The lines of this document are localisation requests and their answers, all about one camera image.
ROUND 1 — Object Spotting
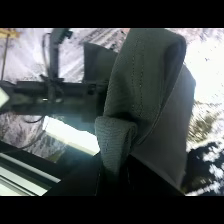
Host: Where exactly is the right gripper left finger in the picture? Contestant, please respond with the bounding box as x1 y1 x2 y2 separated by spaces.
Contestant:
46 152 115 197

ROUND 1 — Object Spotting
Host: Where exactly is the grey garment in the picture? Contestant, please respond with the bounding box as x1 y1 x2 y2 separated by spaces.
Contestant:
82 28 197 192

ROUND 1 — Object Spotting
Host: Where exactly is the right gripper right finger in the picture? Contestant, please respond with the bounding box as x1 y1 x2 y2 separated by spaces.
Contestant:
113 153 185 197

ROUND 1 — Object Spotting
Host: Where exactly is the silver frame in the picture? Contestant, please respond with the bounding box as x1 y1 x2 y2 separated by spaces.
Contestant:
0 153 62 197

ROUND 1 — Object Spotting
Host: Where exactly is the black cable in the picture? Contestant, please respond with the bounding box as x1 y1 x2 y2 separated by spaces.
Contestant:
40 32 52 80

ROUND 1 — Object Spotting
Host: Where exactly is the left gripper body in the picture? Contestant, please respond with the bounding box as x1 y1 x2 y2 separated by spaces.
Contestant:
43 79 110 125

